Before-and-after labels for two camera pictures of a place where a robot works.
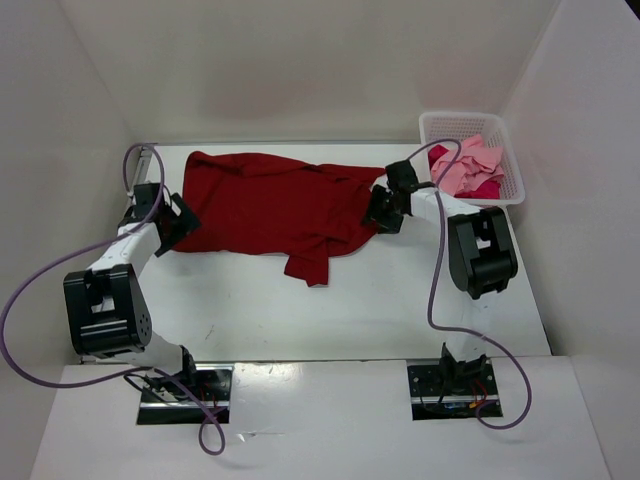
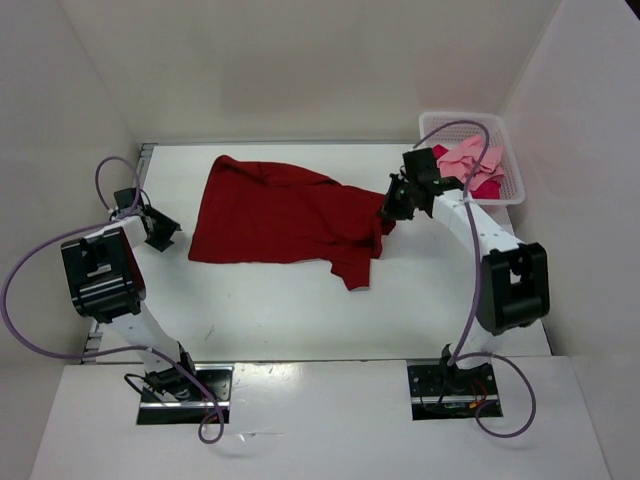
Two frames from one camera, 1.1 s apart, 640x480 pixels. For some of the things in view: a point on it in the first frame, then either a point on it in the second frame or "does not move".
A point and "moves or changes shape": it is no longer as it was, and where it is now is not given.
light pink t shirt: [474, 165] does not move
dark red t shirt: [261, 204] moves or changes shape
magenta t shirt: [490, 190] does not move
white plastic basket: [492, 129] does not move
